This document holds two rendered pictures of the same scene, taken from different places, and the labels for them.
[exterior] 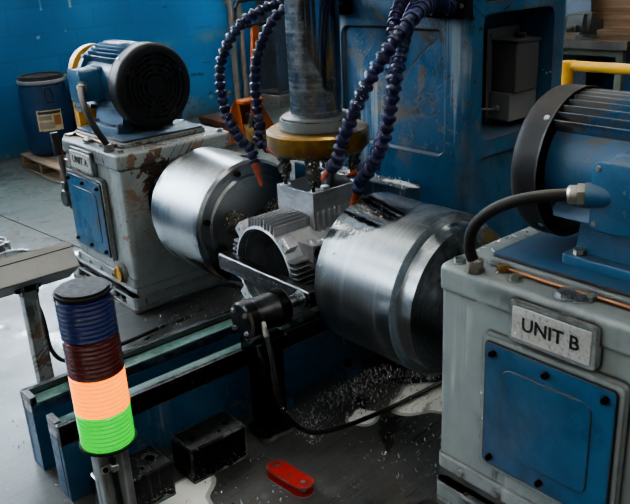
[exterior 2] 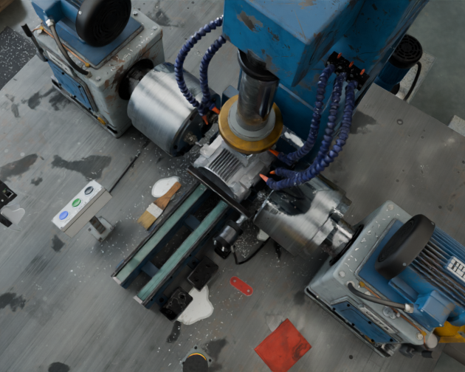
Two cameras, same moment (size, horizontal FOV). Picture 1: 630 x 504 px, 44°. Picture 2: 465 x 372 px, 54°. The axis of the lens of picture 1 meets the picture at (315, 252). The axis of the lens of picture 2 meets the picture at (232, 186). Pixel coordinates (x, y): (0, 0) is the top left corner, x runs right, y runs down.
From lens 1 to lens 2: 1.18 m
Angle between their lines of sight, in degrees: 51
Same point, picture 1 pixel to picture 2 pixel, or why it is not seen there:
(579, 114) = (420, 270)
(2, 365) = (58, 199)
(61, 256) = (102, 198)
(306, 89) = (251, 122)
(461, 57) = not seen: hidden behind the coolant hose
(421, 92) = (314, 83)
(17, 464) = (109, 286)
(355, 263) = (280, 229)
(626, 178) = (432, 319)
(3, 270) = (77, 221)
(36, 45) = not seen: outside the picture
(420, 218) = (317, 215)
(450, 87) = not seen: hidden behind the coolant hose
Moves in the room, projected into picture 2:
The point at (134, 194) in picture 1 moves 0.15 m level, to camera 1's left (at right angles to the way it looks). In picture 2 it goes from (110, 96) to (62, 102)
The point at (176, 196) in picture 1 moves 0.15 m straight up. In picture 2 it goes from (150, 124) to (145, 100)
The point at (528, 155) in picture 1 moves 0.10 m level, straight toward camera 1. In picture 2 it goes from (390, 272) to (391, 316)
